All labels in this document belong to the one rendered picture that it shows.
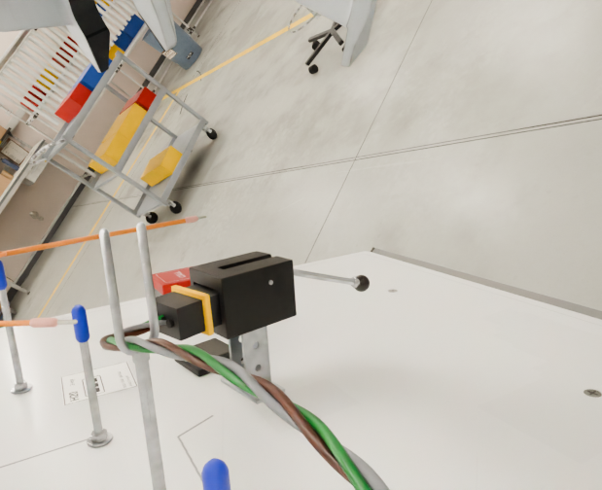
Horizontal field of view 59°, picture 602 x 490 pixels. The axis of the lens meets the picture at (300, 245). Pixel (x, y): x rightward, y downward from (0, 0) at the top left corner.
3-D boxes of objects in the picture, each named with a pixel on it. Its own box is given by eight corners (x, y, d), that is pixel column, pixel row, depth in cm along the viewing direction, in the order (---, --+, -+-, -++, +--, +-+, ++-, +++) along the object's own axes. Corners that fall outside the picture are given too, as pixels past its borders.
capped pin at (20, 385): (37, 386, 39) (10, 246, 37) (18, 396, 38) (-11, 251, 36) (24, 383, 40) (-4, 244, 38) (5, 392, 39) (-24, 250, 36)
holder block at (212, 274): (297, 315, 36) (293, 259, 35) (228, 340, 33) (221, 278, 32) (261, 302, 40) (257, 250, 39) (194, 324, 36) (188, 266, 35)
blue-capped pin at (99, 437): (117, 440, 32) (95, 304, 30) (91, 451, 31) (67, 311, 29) (107, 430, 33) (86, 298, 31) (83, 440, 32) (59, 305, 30)
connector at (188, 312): (240, 316, 34) (237, 287, 34) (177, 342, 31) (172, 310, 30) (212, 307, 36) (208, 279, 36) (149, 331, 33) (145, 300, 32)
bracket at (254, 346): (285, 391, 36) (280, 323, 35) (257, 404, 35) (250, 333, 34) (247, 370, 40) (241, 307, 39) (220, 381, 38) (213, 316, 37)
